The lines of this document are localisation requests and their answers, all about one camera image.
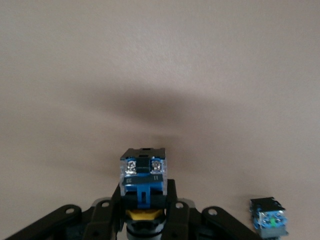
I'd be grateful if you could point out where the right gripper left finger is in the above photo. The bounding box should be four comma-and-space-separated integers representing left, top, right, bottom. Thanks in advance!
0, 183, 127, 240

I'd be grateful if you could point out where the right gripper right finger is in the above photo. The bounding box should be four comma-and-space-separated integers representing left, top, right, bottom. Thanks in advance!
159, 178, 263, 240

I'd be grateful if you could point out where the yellow push button blue block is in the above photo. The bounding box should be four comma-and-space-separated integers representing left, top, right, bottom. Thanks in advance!
119, 147, 167, 240

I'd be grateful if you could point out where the green push button blue block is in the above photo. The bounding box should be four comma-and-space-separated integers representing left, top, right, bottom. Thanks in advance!
249, 196, 290, 237

